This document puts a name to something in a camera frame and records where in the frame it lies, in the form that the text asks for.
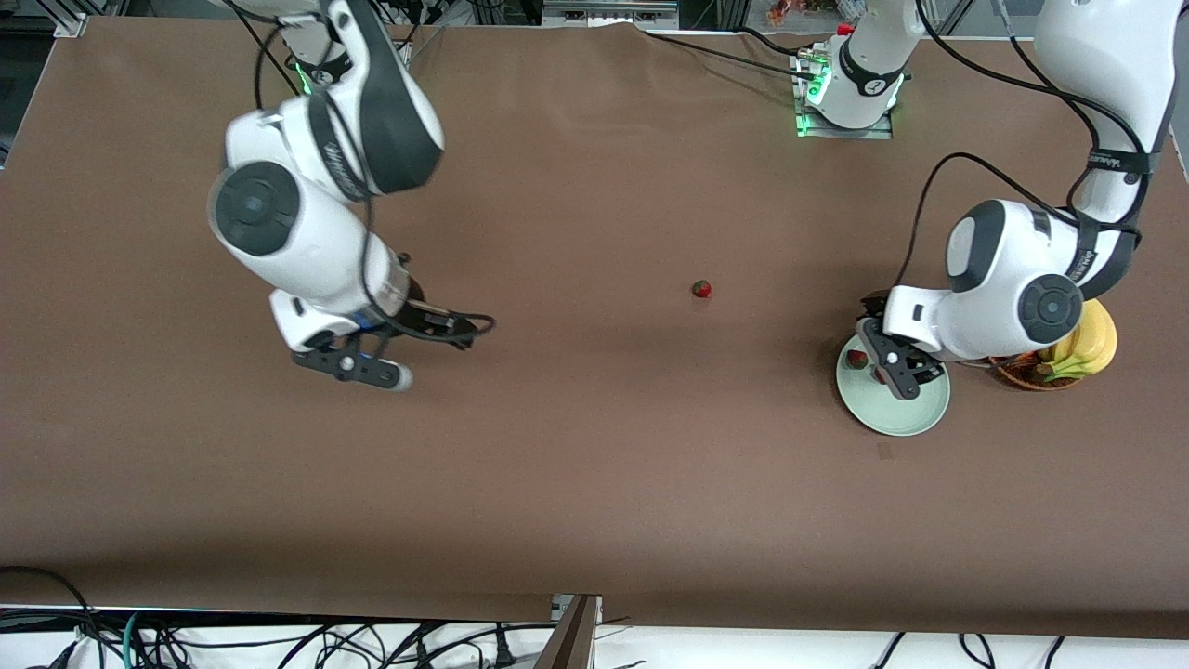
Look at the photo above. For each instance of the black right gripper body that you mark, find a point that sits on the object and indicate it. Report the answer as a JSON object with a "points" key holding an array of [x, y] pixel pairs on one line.
{"points": [[425, 319]]}

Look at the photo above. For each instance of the greenish red strawberry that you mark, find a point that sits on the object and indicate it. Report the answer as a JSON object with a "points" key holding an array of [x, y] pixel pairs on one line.
{"points": [[702, 289]]}

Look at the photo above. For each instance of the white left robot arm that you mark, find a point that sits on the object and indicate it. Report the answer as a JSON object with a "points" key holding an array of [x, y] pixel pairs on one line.
{"points": [[1105, 46]]}

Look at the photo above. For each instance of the pale green round plate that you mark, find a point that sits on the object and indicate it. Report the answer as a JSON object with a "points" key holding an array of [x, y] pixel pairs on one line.
{"points": [[892, 418]]}

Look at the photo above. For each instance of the brown wicker basket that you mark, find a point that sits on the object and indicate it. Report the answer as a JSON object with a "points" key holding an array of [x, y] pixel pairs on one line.
{"points": [[1022, 379]]}

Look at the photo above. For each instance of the large yellow banana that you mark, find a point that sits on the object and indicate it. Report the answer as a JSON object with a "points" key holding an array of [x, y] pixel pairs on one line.
{"points": [[1101, 339]]}

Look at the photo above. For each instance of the brown table cover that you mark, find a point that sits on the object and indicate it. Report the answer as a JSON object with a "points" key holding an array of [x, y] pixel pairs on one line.
{"points": [[594, 520]]}

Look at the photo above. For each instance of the orange background object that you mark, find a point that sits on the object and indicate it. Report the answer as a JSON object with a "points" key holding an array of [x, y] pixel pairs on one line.
{"points": [[785, 11]]}

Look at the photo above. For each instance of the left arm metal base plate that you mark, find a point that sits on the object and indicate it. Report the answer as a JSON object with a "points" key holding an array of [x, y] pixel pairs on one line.
{"points": [[845, 134]]}

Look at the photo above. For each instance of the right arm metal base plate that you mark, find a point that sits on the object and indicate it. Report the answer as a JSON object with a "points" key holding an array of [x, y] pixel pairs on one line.
{"points": [[404, 51]]}

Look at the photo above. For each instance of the aluminium frame profile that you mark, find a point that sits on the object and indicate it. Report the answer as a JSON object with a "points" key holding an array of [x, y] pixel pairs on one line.
{"points": [[576, 641]]}

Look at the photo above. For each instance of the aluminium rail with slots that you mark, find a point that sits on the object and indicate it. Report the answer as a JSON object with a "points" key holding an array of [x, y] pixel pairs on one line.
{"points": [[604, 11]]}

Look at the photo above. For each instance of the small aluminium corner bracket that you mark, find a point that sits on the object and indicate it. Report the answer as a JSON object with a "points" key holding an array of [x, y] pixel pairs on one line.
{"points": [[72, 25]]}

